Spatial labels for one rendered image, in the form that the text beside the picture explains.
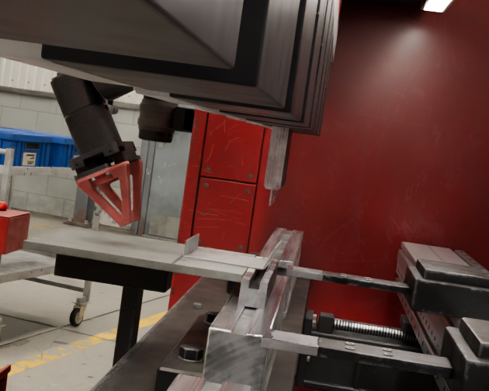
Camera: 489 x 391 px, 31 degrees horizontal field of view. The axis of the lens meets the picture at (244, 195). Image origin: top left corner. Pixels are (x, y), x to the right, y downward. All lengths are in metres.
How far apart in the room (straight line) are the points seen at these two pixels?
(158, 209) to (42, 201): 1.37
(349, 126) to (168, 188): 6.87
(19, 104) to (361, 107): 7.91
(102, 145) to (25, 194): 8.51
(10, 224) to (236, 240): 1.07
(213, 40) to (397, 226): 1.81
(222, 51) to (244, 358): 0.72
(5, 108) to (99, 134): 8.67
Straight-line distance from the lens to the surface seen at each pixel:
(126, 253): 1.06
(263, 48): 0.25
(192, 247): 1.13
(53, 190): 9.43
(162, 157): 8.78
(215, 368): 0.88
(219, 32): 0.16
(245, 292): 0.99
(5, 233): 2.84
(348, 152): 1.94
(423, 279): 1.04
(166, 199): 8.77
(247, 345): 0.87
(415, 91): 1.95
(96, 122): 1.11
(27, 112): 9.62
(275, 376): 1.09
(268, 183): 1.04
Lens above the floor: 1.16
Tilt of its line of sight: 4 degrees down
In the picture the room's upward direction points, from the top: 8 degrees clockwise
